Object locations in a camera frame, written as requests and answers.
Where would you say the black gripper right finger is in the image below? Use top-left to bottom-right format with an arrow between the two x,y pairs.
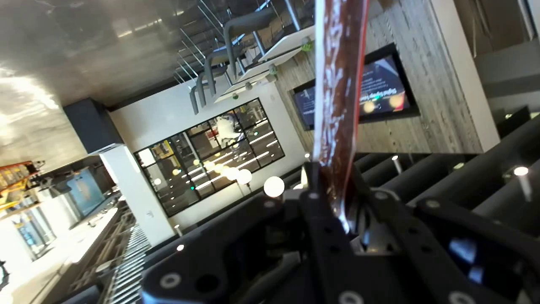
336,166 -> 540,304

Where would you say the grey chair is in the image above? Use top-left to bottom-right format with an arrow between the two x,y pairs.
189,9 -> 279,115

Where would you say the large round pendant lamp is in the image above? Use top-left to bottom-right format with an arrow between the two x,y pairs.
262,176 -> 287,199

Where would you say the medium round pendant lamp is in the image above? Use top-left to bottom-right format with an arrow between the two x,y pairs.
235,167 -> 255,188

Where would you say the black framed glass window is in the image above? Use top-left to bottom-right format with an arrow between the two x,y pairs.
134,96 -> 287,220

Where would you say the brown meat stick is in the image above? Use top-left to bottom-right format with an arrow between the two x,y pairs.
311,0 -> 373,237

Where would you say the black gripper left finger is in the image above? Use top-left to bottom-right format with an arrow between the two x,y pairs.
140,161 -> 343,304

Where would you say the wall mounted tv screen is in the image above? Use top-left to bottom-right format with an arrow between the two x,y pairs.
291,42 -> 422,134

